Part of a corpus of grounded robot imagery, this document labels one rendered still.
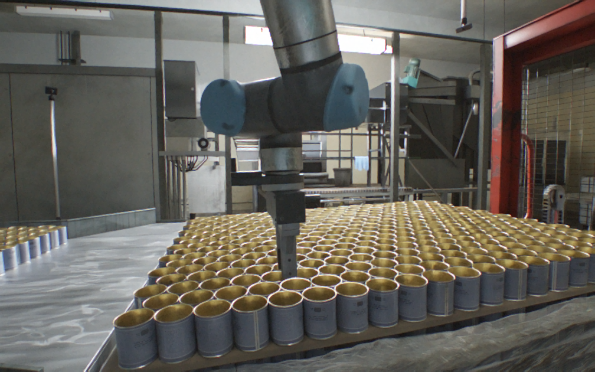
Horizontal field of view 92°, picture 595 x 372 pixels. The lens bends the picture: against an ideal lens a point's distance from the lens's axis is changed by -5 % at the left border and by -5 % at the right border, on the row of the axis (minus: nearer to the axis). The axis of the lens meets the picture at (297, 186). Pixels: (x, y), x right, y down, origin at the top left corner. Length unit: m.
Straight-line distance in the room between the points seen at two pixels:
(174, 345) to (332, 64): 0.52
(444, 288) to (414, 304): 0.07
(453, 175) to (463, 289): 4.46
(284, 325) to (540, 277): 0.62
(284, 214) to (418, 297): 0.36
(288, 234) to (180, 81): 2.68
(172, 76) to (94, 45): 6.92
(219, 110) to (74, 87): 3.20
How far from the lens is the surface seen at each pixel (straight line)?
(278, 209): 0.48
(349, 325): 0.66
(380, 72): 10.36
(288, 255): 0.53
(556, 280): 0.98
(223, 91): 0.42
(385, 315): 0.68
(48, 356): 0.80
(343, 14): 7.43
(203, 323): 0.61
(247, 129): 0.43
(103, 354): 0.79
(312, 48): 0.35
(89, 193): 3.48
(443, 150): 5.01
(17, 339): 0.91
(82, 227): 1.89
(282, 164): 0.50
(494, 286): 0.83
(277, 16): 0.35
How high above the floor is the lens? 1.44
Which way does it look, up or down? 4 degrees down
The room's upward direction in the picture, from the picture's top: straight up
